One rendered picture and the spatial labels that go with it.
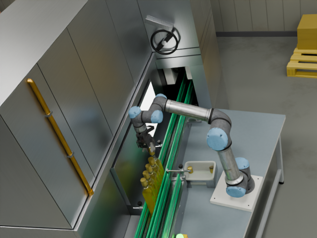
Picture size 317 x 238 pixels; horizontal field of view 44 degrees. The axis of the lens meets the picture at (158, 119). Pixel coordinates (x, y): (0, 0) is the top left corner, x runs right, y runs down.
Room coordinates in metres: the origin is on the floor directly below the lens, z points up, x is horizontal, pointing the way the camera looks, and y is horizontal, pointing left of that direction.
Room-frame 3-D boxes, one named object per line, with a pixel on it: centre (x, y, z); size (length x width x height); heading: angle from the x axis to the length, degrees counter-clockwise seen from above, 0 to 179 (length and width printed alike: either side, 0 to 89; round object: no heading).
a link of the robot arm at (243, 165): (1.73, -0.40, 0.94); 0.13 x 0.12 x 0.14; 151
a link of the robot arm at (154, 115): (1.84, 0.02, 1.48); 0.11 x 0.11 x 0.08; 61
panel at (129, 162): (2.11, 0.16, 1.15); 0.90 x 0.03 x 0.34; 156
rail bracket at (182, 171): (1.87, -0.02, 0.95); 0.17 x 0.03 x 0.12; 66
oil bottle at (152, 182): (1.74, 0.18, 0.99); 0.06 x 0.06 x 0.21; 66
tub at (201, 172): (1.94, -0.16, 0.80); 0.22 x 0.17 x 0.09; 66
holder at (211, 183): (1.95, -0.13, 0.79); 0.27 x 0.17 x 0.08; 66
